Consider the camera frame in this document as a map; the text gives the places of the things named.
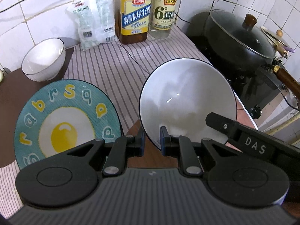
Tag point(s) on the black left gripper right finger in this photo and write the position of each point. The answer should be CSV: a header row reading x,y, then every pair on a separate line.
x,y
188,153

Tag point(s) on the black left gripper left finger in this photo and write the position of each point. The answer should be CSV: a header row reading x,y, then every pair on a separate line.
x,y
111,158

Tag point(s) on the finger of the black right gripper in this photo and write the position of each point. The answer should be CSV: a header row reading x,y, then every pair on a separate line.
x,y
218,127

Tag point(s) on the white sun print plate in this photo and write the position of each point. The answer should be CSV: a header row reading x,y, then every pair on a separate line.
x,y
179,95

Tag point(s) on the blue fried egg plate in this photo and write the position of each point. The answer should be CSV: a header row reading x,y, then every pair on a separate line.
x,y
61,116

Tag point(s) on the white ribbed bowl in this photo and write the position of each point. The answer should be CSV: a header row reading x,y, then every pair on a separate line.
x,y
44,61

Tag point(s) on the person's right hand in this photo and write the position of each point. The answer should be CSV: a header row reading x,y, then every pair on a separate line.
x,y
243,116

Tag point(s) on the black gas stove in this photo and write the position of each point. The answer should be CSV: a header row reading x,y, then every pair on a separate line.
x,y
254,87

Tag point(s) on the striped patchwork tablecloth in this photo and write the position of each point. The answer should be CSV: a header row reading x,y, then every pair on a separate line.
x,y
118,70

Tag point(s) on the black wok with lid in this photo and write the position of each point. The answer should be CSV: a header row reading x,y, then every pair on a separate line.
x,y
240,45

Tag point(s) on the small pot with lid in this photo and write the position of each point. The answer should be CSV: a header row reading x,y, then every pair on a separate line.
x,y
279,44

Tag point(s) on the yellow label cooking wine bottle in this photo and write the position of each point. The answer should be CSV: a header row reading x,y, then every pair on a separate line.
x,y
133,20

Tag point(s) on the white salt bag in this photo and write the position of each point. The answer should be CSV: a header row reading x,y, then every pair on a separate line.
x,y
85,14

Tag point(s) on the white vinegar bottle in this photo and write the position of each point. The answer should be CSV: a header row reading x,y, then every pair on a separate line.
x,y
161,18

